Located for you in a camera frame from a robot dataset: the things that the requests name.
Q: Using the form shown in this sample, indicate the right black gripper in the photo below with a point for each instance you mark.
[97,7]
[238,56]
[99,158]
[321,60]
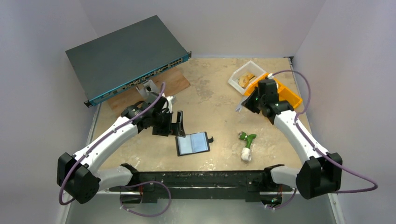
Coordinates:
[251,105]

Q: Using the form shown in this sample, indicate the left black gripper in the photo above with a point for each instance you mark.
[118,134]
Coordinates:
[172,129]

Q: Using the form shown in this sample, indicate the black leather card holder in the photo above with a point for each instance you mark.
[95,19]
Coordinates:
[193,143]

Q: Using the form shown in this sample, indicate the gold VIP card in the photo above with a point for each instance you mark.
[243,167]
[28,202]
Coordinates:
[245,79]

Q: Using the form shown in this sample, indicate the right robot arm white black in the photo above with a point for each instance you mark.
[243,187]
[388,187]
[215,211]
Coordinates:
[319,174]

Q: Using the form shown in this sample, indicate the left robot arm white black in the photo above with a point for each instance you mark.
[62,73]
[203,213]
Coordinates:
[78,174]

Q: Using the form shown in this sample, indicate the white plastic bin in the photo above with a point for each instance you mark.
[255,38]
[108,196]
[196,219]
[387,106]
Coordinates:
[249,66]

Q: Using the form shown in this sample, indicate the green white pipe fitting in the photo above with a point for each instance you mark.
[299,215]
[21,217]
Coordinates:
[246,154]

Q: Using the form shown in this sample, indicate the small metal bracket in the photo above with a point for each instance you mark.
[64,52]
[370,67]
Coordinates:
[147,87]

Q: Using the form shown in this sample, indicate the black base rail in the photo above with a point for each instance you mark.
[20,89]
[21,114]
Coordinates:
[247,185]

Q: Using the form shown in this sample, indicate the grey blue network switch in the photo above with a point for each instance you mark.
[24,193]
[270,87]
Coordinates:
[125,58]

